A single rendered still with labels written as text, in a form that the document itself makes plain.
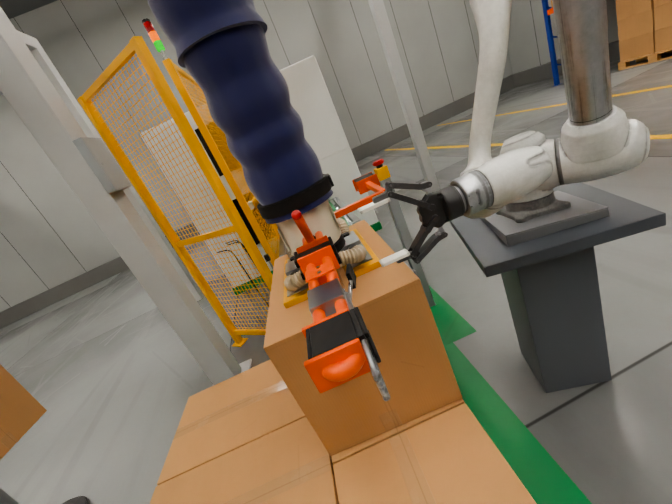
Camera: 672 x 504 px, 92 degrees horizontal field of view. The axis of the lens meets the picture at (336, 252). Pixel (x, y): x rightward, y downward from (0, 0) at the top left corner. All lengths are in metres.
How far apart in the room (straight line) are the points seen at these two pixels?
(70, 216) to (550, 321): 11.06
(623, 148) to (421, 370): 0.85
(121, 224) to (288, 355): 1.60
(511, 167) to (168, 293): 1.99
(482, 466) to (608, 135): 0.94
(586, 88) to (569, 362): 1.01
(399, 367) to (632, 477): 0.91
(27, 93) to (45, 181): 9.17
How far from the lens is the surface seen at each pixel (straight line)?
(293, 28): 10.68
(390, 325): 0.82
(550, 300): 1.45
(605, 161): 1.27
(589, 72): 1.17
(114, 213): 2.23
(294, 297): 0.91
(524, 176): 0.80
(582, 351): 1.65
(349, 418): 0.97
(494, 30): 0.98
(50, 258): 11.92
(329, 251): 0.72
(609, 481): 1.55
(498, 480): 0.91
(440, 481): 0.93
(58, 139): 2.29
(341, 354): 0.42
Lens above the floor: 1.33
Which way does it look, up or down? 20 degrees down
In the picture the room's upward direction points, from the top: 24 degrees counter-clockwise
